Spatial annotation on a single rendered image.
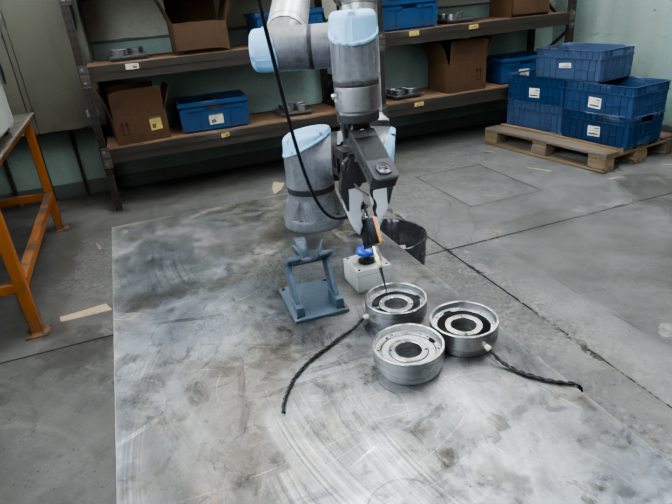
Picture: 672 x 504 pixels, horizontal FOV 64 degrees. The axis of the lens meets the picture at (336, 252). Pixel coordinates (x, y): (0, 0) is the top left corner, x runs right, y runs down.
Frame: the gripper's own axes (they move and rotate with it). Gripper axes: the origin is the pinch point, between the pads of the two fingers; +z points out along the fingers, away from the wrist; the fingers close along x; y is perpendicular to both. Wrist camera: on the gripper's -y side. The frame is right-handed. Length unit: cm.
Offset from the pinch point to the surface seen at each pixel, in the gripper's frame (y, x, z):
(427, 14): 343, -188, -17
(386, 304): -8.5, 0.8, 11.2
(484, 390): -32.2, -3.6, 13.3
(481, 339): -25.9, -7.0, 9.8
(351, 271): 3.2, 2.8, 9.7
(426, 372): -28.2, 3.2, 10.9
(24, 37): 355, 106, -28
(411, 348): -21.4, 2.3, 11.5
